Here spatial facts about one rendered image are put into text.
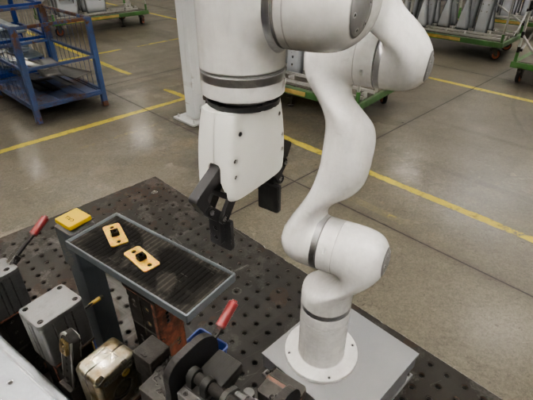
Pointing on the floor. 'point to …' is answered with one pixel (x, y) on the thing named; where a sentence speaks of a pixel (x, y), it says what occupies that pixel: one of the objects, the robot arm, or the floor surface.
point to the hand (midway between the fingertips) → (247, 220)
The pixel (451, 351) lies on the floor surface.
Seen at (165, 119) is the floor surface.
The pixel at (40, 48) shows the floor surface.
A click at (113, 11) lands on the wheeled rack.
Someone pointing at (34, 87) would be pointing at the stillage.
